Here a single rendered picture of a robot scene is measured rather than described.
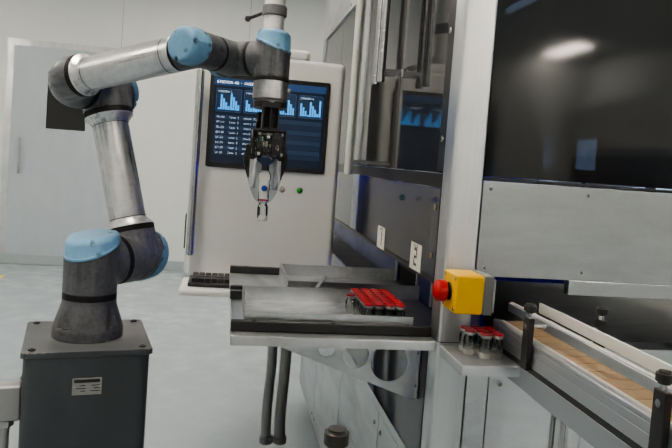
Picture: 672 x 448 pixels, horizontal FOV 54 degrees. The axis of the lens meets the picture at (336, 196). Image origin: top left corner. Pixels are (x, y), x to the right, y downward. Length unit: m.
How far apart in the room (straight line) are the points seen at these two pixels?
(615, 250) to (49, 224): 6.11
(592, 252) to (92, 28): 6.08
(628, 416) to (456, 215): 0.51
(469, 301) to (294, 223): 1.13
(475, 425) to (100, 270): 0.85
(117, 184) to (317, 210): 0.83
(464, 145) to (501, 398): 0.51
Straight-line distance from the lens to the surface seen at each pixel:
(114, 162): 1.67
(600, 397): 1.03
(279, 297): 1.58
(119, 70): 1.50
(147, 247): 1.63
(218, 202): 2.24
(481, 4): 1.34
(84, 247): 1.52
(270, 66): 1.42
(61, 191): 6.97
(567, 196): 1.39
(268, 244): 2.26
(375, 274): 1.96
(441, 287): 1.23
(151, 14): 6.96
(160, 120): 6.82
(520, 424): 1.45
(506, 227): 1.34
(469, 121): 1.30
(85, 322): 1.54
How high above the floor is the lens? 1.22
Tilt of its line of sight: 3 degrees down
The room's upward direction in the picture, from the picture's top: 4 degrees clockwise
